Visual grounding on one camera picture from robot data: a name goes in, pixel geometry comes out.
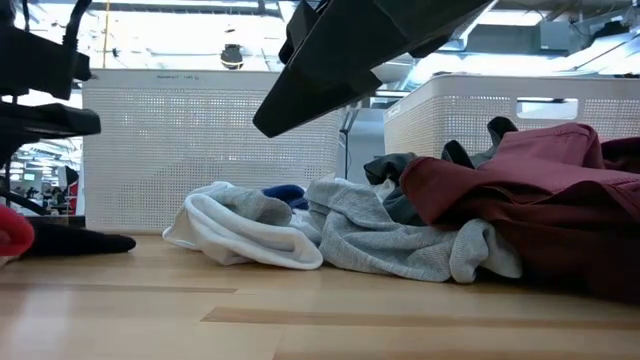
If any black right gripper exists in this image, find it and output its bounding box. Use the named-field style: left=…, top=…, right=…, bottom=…
left=252, top=0, right=496, bottom=139

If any magenta and pink garment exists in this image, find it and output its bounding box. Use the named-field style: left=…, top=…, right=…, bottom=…
left=0, top=203, right=36, bottom=258

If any black garment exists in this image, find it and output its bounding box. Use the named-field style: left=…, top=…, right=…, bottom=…
left=18, top=219, right=138, bottom=260

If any dark grey garment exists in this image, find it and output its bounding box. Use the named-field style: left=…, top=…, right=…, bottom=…
left=363, top=115, right=520, bottom=227

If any blue-purple sock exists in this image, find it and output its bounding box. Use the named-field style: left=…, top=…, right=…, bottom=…
left=260, top=184, right=310, bottom=212

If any white garment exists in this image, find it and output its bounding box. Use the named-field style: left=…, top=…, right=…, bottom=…
left=369, top=177, right=399, bottom=202

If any grey sock with white cuff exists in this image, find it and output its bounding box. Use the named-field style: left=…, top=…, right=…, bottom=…
left=162, top=180, right=325, bottom=272

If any rose pink garment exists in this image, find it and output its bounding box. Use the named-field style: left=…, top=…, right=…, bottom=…
left=474, top=122, right=609, bottom=176

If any black and red object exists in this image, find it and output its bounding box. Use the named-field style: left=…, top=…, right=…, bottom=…
left=57, top=165, right=82, bottom=216

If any thin black stand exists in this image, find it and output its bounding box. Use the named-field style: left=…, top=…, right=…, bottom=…
left=338, top=106, right=360, bottom=182

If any white perforated plastic bin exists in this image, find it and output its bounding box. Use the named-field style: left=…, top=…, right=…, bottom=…
left=383, top=73, right=640, bottom=161
left=82, top=68, right=347, bottom=235

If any light grey terry sock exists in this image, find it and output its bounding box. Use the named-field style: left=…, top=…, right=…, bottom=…
left=303, top=175, right=524, bottom=285

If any maroon garment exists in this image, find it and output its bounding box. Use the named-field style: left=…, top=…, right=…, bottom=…
left=399, top=135, right=640, bottom=307

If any grey box duct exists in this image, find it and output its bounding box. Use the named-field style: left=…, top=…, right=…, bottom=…
left=467, top=22, right=571, bottom=56

